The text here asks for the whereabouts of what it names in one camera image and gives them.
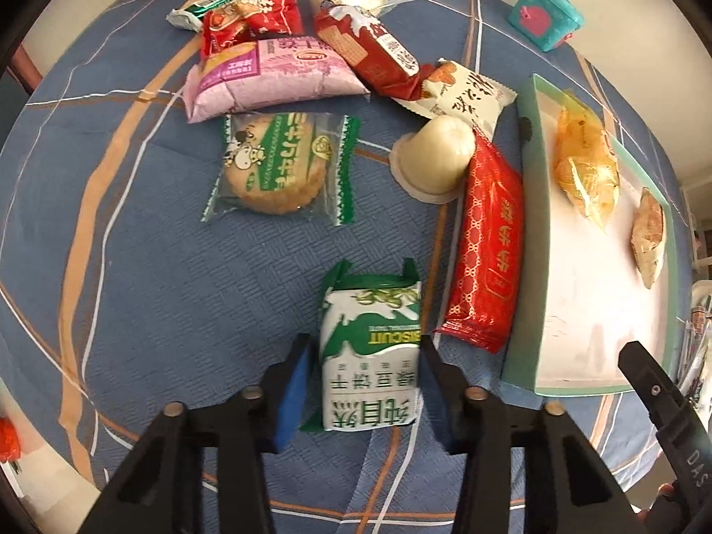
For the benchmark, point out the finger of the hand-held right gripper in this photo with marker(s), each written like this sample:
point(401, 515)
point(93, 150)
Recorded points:
point(648, 381)

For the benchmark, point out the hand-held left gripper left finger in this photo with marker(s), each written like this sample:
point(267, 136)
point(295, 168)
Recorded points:
point(292, 395)

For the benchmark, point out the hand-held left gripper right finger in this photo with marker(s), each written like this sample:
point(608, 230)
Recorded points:
point(439, 400)

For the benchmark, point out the green white biscuit packet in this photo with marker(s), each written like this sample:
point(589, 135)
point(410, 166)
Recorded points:
point(367, 356)

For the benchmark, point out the green rimmed shallow box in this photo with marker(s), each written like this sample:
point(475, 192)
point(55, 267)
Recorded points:
point(589, 311)

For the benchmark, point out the red patterned long packet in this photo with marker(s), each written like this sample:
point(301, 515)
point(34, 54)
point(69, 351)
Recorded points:
point(489, 245)

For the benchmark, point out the round cracker clear green packet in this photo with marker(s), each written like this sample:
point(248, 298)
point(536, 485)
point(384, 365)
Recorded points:
point(272, 172)

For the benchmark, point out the white jelly cup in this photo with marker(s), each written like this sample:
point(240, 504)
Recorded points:
point(434, 156)

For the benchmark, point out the white nut print packet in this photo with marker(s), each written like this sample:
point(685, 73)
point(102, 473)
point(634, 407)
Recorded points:
point(473, 97)

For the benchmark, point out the pink snack packet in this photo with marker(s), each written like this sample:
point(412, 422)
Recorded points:
point(278, 75)

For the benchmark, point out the dark red white biscuit packet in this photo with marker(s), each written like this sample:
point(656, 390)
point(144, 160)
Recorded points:
point(372, 50)

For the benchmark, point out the cream pastry packet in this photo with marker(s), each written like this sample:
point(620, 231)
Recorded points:
point(648, 236)

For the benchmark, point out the blue plaid tablecloth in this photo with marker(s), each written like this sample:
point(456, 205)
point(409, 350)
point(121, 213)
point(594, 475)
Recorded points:
point(139, 289)

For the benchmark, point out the yellow snack packet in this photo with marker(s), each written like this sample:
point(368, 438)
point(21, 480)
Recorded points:
point(584, 172)

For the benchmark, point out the red object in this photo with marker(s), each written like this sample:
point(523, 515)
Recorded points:
point(8, 439)

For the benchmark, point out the small red snack packet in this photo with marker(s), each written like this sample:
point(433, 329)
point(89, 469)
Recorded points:
point(272, 3)
point(225, 33)

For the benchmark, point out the teal toy box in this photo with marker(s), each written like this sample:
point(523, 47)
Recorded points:
point(548, 14)

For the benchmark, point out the green white wafer packet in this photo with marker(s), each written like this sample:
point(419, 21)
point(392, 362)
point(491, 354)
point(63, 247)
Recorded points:
point(200, 8)

